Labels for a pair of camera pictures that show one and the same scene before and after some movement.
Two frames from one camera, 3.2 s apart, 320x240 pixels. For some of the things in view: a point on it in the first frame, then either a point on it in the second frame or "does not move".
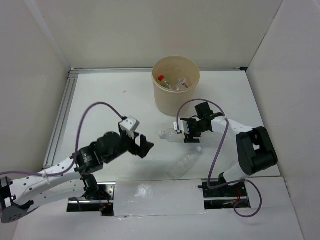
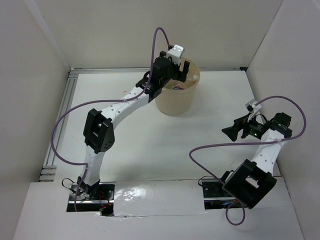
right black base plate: [225, 194] does not move
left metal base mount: [104, 202] does not move
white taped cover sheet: [161, 197] does not move
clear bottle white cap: [183, 164] → [191, 78]
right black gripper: [189, 135] → [232, 131]
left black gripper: [141, 150] → [180, 76]
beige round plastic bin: [175, 79] does not move
